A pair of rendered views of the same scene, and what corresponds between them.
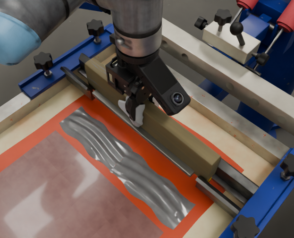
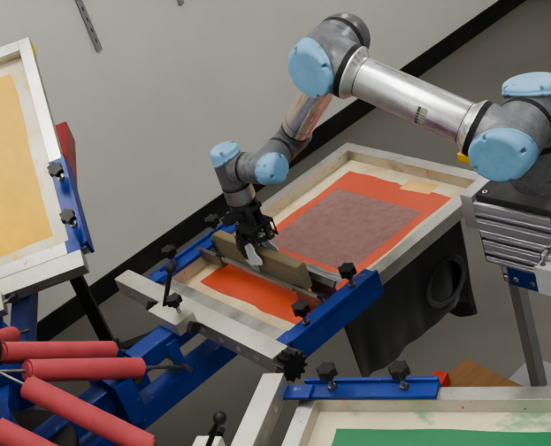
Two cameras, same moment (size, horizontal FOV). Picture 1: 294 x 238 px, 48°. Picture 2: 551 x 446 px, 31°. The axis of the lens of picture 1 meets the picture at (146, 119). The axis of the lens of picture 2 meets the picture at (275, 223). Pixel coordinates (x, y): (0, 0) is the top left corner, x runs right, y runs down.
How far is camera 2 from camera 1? 269 cm
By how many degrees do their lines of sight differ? 94
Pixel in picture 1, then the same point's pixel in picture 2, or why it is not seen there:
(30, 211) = (355, 231)
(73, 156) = (329, 261)
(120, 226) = (293, 238)
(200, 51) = (202, 312)
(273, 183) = (184, 260)
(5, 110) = (386, 260)
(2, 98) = not seen: outside the picture
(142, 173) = not seen: hidden behind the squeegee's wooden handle
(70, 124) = (334, 276)
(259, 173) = (189, 282)
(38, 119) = not seen: hidden behind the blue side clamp
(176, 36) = (221, 321)
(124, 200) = (289, 249)
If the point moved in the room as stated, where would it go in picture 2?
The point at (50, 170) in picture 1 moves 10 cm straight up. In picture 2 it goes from (346, 250) to (336, 219)
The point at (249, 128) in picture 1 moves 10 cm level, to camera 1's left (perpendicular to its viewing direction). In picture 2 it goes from (184, 290) to (219, 283)
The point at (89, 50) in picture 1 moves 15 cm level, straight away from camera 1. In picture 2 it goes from (315, 314) to (326, 350)
